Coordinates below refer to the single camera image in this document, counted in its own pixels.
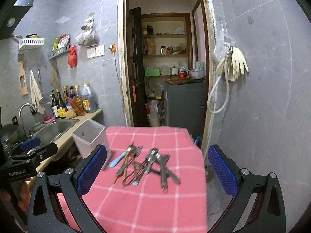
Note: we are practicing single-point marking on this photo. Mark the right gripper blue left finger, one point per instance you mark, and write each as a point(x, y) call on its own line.
point(88, 168)

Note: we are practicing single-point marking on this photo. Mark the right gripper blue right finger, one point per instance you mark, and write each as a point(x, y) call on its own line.
point(225, 169)

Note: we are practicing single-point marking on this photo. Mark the white perforated utensil holder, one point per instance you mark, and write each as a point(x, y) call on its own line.
point(88, 135)

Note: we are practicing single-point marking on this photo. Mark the steel fork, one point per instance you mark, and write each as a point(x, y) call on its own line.
point(136, 154)

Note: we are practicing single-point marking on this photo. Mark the steel spoon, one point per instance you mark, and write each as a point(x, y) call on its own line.
point(145, 167)

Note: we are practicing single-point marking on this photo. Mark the wooden chopstick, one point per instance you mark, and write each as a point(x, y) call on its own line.
point(129, 152)

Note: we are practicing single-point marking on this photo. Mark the steel kitchen sink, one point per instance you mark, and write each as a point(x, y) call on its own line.
point(53, 131)

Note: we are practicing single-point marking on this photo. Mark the left hand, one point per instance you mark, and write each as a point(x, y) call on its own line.
point(24, 194)

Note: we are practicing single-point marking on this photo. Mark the chrome faucet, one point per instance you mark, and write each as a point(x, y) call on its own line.
point(26, 118)

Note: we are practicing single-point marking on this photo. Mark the pink checked tablecloth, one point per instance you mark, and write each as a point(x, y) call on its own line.
point(145, 207)

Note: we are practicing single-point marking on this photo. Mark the dark sauce bottle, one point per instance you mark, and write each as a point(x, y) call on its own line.
point(54, 105)

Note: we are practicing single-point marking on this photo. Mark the white hanging towel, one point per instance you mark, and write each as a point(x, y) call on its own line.
point(36, 95)

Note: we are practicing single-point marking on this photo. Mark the orange snack packet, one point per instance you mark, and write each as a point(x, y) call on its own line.
point(76, 107)

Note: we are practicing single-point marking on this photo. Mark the large soy sauce jug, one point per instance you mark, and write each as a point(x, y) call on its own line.
point(88, 99)

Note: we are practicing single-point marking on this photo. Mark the wooden grater board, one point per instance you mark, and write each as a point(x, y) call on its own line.
point(22, 79)

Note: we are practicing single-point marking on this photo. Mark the red cup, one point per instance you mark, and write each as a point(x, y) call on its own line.
point(182, 75)

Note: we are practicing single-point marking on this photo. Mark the cream rubber gloves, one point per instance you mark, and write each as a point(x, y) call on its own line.
point(236, 65)

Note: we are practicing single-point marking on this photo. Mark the red plastic bag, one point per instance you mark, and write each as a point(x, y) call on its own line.
point(72, 58)

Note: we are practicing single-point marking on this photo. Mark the green box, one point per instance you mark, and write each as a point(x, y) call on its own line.
point(152, 72)

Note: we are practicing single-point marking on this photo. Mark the grey hanging plastic bag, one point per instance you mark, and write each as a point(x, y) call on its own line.
point(88, 37)

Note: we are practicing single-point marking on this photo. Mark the blue handled spoon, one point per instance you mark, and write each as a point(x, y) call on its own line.
point(114, 162)

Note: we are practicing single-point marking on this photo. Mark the white wall switch socket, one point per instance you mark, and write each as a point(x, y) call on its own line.
point(96, 52)

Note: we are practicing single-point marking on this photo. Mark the white wall basket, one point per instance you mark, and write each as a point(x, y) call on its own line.
point(30, 43)

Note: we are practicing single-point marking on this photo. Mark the metal wall shelf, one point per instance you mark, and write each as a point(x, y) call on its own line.
point(59, 52)

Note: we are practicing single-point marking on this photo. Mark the orange wall plug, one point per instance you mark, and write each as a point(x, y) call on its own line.
point(112, 48)

